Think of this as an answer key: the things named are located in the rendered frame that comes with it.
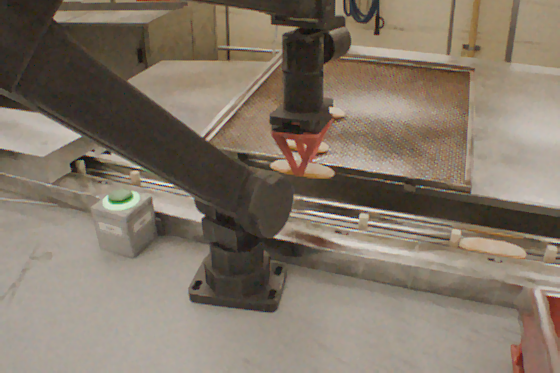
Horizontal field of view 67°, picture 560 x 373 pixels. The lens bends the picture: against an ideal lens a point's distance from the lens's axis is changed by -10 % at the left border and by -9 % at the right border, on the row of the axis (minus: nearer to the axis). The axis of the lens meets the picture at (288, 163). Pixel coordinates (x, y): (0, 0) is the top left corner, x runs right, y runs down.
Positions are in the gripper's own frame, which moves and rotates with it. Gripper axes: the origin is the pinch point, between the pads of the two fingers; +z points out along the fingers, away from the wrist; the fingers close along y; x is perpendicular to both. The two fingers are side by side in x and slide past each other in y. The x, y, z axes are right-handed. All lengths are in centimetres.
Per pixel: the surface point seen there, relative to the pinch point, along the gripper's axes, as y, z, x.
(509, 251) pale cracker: -1.6, 7.7, -32.0
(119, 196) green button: -14.3, 2.7, 23.9
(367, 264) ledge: -9.6, 8.5, -12.7
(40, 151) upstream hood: -8.4, 1.5, 47.5
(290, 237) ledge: -8.7, 7.3, -1.3
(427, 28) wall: 369, 38, 9
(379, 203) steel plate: 12.4, 11.9, -10.3
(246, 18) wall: 367, 40, 187
